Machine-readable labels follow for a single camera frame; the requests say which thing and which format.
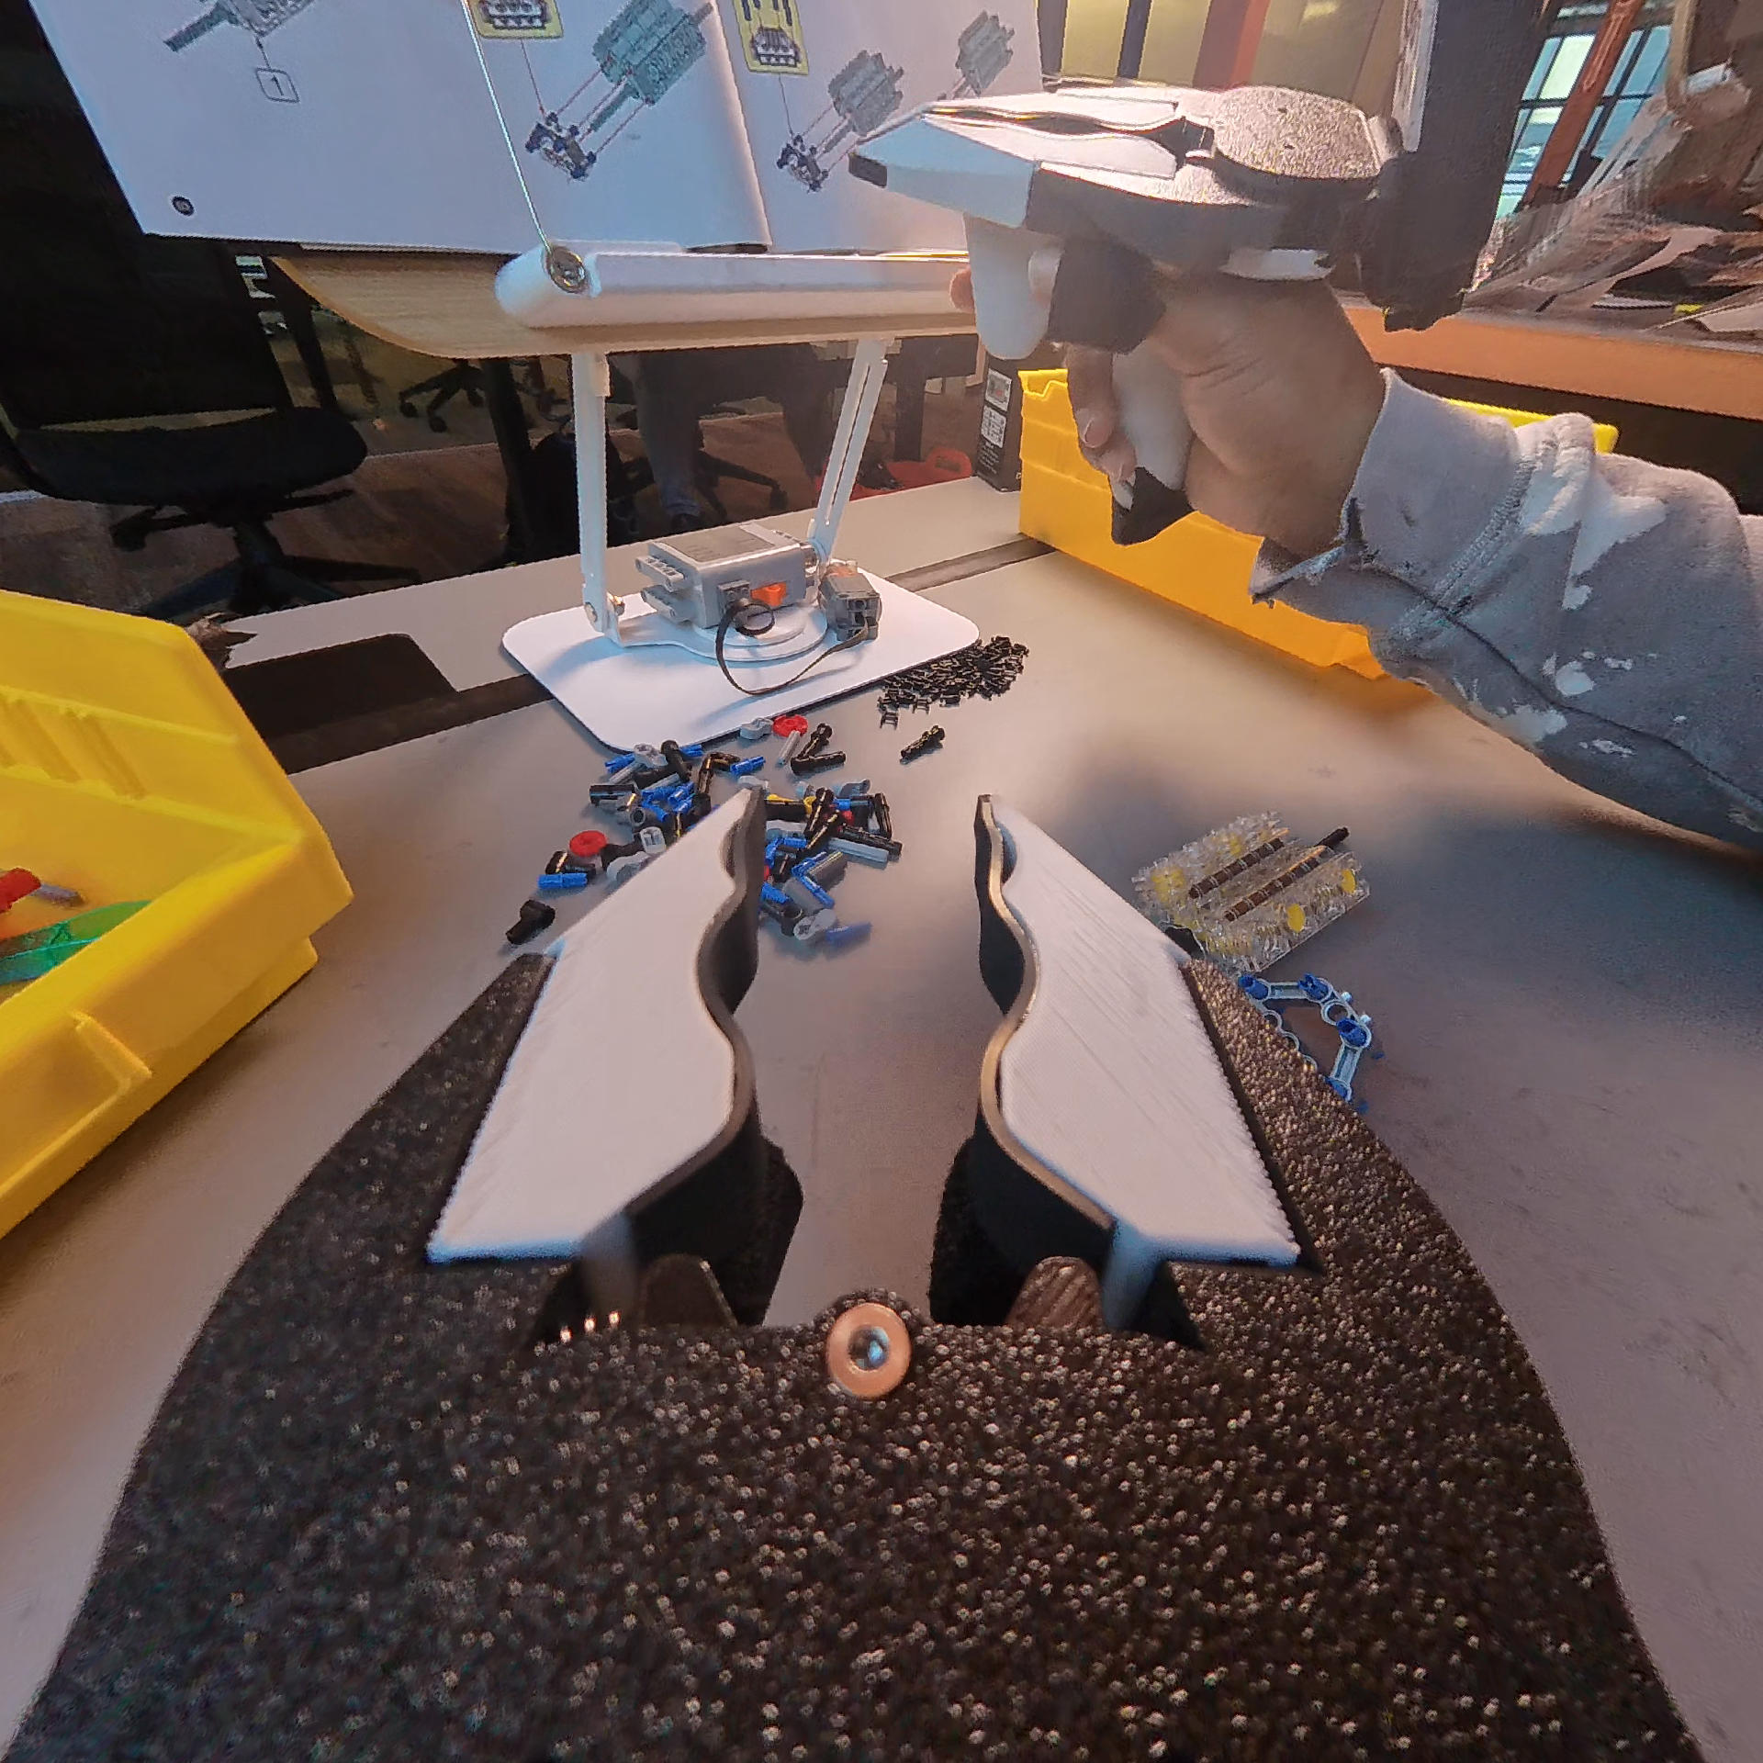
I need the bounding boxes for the instruction booklet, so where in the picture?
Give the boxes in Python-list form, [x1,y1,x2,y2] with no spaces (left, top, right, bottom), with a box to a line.
[28,0,1050,258]

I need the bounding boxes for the person's right hand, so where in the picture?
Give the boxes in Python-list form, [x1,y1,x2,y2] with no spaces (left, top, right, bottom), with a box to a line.
[951,261,1390,556]

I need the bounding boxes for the pile of mixed building parts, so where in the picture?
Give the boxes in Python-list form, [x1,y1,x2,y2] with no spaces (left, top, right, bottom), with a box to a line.
[502,714,904,954]

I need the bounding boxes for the clear plastic bags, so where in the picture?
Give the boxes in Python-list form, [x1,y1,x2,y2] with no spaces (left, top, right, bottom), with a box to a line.
[1472,76,1763,335]

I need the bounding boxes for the pile of black pins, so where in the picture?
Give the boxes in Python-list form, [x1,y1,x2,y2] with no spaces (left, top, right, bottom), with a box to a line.
[874,636,1033,724]

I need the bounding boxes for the white and wooden book stand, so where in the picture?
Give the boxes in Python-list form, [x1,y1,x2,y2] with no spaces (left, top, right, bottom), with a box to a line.
[268,227,983,752]

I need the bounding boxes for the black office chair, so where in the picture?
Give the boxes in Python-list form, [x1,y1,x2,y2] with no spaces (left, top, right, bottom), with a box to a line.
[0,206,375,556]

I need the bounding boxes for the person's right forearm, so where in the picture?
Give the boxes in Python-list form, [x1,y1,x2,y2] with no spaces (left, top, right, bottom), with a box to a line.
[1247,370,1763,851]

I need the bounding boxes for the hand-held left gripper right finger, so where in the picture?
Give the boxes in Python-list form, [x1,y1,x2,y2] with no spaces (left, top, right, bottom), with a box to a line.
[969,794,1303,1331]

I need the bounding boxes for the grey beam frame with holes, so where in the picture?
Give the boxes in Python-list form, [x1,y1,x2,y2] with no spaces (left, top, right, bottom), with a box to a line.
[1233,970,1385,1111]

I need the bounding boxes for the wooden table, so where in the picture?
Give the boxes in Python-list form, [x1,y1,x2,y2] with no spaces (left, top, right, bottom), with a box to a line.
[1344,302,1763,424]

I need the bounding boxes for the clear block with yellow pistons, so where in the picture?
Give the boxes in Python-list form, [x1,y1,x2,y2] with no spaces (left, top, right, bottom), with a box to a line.
[1132,811,1374,974]

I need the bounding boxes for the window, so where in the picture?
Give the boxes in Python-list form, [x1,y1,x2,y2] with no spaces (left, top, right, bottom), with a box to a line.
[1516,27,1677,152]

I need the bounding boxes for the grey motor block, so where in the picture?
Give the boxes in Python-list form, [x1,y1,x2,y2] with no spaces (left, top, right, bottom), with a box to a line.
[634,532,883,653]

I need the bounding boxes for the black motor cable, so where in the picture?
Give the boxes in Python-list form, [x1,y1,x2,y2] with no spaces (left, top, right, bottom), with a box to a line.
[714,585,865,699]

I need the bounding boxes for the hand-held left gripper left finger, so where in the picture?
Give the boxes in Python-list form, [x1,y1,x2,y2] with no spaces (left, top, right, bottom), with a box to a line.
[427,786,769,1337]

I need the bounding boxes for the yellow plastic bin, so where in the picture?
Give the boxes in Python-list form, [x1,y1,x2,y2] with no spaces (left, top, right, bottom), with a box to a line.
[0,589,354,1242]
[1016,365,1622,684]

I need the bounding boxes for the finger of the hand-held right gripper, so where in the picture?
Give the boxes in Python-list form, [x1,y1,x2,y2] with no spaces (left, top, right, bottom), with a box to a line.
[845,106,1219,242]
[937,86,1206,140]

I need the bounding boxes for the toy engine kit box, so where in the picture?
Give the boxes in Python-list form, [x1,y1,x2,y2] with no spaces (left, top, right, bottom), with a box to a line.
[977,361,1029,492]

